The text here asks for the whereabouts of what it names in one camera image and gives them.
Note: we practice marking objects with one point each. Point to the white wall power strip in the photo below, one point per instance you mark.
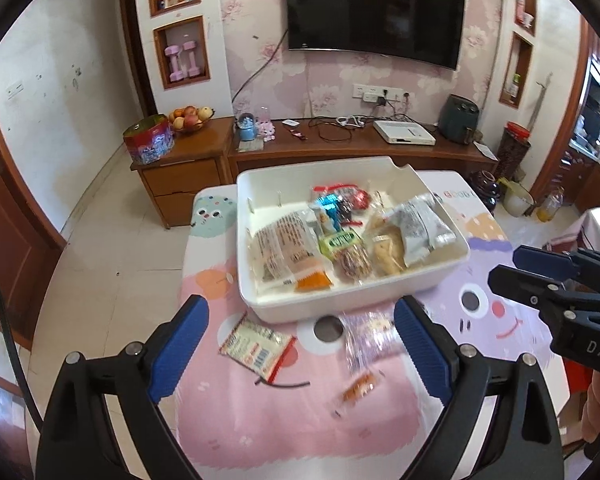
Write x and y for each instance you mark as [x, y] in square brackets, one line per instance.
[371, 94]

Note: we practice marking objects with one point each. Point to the red candy cake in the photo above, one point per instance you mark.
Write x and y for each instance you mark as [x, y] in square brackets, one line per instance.
[355, 197]

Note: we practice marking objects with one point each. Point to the blue snow globe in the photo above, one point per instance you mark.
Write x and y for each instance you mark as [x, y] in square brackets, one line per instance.
[246, 127]

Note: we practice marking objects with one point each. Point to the white plastic jug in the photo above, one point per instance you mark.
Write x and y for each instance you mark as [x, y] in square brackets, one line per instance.
[517, 200]

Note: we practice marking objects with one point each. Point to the dark ceramic pot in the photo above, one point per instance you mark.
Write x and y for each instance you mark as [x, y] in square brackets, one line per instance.
[486, 188]

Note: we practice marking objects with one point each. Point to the orange white snack bar packet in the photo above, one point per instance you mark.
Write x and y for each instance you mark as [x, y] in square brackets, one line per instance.
[316, 281]

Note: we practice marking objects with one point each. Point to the clear pastry packet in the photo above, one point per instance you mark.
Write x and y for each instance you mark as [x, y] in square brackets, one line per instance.
[286, 250]

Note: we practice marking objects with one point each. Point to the blue wrapper snack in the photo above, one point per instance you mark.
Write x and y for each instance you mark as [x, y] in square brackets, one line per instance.
[332, 211]

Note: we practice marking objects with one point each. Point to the small orange sausage snack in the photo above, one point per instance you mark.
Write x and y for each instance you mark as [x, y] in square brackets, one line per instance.
[362, 386]

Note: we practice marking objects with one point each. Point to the brown wooden door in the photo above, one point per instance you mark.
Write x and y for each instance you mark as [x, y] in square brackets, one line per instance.
[29, 250]

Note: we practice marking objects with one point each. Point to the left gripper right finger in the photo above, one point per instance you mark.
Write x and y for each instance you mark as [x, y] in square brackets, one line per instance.
[522, 440]

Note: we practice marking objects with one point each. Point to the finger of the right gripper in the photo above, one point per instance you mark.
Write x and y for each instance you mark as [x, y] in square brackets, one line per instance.
[538, 291]
[565, 266]

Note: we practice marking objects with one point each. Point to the white plastic storage bin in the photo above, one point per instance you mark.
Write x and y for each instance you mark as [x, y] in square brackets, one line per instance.
[264, 195]

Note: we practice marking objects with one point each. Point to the pink dumbbell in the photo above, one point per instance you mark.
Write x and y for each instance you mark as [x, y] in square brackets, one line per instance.
[172, 52]
[193, 70]

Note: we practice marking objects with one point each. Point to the fruit bowl with apples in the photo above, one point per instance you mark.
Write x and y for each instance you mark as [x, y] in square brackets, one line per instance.
[190, 119]

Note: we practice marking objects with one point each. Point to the dark green air fryer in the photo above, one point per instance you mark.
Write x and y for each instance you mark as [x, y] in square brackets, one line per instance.
[458, 119]

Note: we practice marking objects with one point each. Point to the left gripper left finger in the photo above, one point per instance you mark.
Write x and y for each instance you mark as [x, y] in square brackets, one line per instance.
[77, 437]

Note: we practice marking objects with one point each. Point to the grey white snack bag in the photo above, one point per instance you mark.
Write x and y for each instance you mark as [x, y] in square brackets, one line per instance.
[422, 229]

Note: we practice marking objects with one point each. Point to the rice cracker bag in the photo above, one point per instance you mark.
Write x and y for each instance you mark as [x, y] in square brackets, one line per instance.
[386, 244]

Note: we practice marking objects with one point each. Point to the pink dumbbell right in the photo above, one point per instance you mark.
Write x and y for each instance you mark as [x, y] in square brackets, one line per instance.
[193, 70]

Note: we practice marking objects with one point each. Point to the yellow oil bottle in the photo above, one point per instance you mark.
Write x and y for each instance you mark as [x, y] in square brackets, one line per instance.
[552, 203]

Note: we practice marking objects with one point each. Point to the cartoon printed tablecloth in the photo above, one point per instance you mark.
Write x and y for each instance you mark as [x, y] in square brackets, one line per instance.
[233, 425]

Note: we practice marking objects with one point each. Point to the white set-top box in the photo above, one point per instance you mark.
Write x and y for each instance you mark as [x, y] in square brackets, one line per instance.
[404, 133]

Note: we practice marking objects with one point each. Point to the red white sachet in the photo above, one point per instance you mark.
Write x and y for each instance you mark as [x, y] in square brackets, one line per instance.
[257, 347]

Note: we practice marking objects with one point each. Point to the wooden tv cabinet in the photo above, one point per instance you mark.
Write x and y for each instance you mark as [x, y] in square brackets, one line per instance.
[210, 157]

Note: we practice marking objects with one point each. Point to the nut cake clear wrapper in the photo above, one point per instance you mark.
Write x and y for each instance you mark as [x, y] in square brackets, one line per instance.
[354, 263]

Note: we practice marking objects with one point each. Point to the pink dumbbell left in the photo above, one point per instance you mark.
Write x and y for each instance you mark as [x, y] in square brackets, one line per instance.
[172, 52]

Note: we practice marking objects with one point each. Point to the pink bunny figurine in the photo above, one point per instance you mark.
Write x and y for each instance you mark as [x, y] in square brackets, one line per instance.
[265, 126]

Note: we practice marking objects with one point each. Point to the dark jar red lid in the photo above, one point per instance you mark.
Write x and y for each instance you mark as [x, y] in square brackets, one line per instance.
[512, 149]

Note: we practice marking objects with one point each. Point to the wall mounted black television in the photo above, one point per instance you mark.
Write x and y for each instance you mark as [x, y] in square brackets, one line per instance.
[428, 31]

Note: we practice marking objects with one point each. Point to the red round gift tin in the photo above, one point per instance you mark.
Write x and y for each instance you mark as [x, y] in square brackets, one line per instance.
[149, 140]

